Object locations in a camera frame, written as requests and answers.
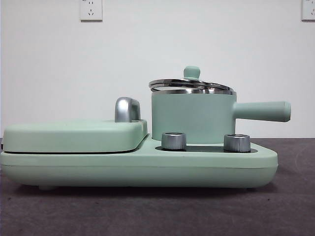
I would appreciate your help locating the mint green griddle lid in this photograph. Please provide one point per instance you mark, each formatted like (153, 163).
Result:
(69, 135)

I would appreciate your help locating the glass pot lid green knob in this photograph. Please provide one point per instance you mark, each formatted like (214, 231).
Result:
(192, 72)

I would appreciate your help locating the white wall socket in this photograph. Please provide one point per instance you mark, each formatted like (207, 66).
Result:
(90, 10)
(308, 9)

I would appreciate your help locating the mint green breakfast machine base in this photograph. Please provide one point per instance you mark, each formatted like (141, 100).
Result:
(147, 169)

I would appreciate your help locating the silver control knob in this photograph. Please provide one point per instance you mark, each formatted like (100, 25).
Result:
(236, 143)
(173, 141)

